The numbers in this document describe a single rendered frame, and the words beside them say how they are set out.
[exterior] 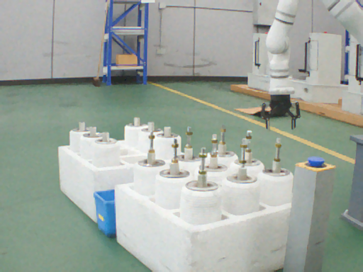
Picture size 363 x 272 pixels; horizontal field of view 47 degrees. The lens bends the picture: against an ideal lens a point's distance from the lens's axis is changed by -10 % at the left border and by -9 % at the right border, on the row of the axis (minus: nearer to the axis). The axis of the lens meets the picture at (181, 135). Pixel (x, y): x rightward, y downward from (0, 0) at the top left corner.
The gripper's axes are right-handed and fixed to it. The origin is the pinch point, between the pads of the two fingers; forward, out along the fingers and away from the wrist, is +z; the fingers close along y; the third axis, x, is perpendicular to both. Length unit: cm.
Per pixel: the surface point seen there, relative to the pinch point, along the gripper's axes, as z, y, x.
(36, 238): 16, 77, 51
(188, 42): 32, 82, -609
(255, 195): -2, 13, 60
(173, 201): -1, 33, 60
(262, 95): 72, -21, -365
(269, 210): 2, 9, 59
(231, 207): 0, 19, 61
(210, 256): 7, 23, 73
